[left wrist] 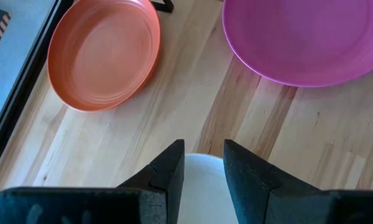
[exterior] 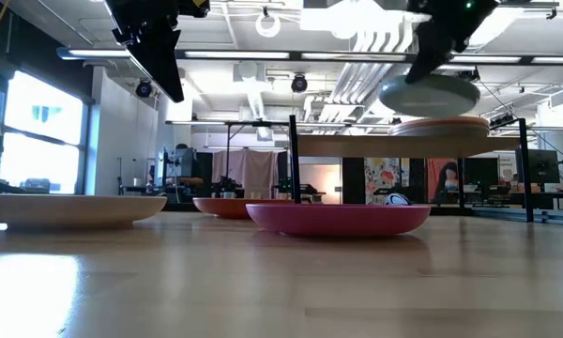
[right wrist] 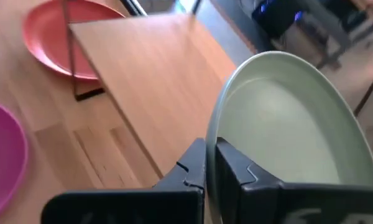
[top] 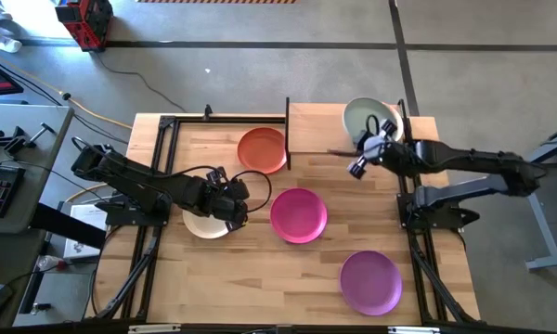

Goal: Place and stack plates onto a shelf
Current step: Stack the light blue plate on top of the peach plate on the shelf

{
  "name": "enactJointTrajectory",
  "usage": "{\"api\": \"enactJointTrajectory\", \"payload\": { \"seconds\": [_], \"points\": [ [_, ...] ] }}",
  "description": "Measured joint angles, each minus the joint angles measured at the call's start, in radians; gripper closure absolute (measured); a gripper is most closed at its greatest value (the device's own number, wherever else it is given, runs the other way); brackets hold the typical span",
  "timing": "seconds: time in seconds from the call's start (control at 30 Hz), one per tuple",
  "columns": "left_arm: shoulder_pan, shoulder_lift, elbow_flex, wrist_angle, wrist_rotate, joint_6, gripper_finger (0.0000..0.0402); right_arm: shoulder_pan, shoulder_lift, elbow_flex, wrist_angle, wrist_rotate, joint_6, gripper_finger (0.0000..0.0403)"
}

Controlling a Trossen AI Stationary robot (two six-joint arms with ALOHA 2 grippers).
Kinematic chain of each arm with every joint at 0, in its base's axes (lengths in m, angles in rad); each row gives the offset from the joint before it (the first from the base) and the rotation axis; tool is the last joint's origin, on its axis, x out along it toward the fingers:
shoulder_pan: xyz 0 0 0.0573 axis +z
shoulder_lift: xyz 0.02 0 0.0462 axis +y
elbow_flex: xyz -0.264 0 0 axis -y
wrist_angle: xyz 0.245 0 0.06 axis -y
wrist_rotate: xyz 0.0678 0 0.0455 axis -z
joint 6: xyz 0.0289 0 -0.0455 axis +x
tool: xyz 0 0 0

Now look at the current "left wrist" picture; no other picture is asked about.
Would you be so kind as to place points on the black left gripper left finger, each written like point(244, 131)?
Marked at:
point(161, 193)

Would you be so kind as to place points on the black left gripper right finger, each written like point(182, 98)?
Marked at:
point(261, 193)

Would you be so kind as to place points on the cream white plate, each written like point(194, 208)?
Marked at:
point(205, 193)

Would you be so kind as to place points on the orange plate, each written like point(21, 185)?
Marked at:
point(102, 62)

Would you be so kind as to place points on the magenta plate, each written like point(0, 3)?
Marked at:
point(298, 40)

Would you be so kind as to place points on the black left rig frame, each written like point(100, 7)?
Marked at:
point(23, 90)

